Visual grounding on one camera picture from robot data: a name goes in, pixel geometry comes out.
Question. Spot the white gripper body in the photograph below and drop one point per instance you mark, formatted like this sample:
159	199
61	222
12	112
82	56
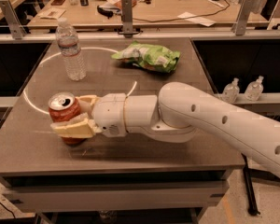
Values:
109	114

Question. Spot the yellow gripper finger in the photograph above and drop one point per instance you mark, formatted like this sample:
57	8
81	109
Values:
81	126
87	102

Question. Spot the red Coca-Cola can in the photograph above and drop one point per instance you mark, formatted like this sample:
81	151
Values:
63	106

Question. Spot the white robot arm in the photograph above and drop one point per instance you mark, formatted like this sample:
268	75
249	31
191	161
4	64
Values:
170	116

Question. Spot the clear plastic water bottle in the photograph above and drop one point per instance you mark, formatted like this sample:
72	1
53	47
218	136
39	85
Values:
68	43

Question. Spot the small clear sanitizer bottle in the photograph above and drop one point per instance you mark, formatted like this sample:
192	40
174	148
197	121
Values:
231	91

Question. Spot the green chip bag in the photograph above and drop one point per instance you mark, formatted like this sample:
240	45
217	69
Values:
150	57

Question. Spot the black sunglasses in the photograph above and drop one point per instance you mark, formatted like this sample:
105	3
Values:
108	12

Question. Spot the background wooden desk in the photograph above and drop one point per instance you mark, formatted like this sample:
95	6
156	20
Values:
158	13

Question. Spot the paper card on desk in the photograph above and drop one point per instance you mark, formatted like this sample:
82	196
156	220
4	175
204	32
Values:
52	14

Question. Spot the white paper sheet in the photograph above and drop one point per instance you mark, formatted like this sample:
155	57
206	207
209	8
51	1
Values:
196	19

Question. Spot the black floor pole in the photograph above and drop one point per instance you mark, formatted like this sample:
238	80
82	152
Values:
252	204

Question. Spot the middle metal bracket post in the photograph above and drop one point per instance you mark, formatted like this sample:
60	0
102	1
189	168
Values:
127	19

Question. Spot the metal bracket post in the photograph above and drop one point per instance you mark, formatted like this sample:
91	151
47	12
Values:
127	19
241	22
16	29

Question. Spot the left metal bracket post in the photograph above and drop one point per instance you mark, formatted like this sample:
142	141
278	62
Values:
16	29

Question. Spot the right metal bracket post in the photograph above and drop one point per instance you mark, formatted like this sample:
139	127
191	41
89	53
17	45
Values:
241	22

